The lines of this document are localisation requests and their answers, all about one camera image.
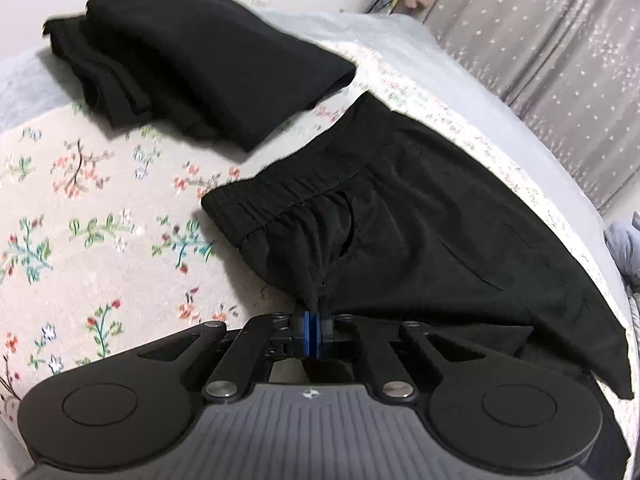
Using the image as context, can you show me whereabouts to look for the crumpled grey cloth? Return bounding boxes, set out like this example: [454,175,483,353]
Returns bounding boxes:
[604,210,640,291]

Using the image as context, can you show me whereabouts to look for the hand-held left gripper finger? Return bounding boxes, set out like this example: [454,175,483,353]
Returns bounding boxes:
[137,312,312,405]
[311,312,488,405]

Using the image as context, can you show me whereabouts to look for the black pants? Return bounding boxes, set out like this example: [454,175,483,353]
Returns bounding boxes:
[201,91,633,401]
[42,0,357,153]

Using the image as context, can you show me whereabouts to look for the grey star-print curtain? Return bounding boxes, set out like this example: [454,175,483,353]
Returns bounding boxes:
[420,0,640,216]

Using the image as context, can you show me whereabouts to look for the light grey bed sheet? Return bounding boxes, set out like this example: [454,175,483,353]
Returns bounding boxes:
[0,7,633,321]

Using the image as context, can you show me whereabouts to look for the folded black pants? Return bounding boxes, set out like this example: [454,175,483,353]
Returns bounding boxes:
[42,0,357,153]

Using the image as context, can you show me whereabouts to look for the floral printed blanket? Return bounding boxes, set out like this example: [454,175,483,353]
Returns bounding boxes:
[0,40,638,421]

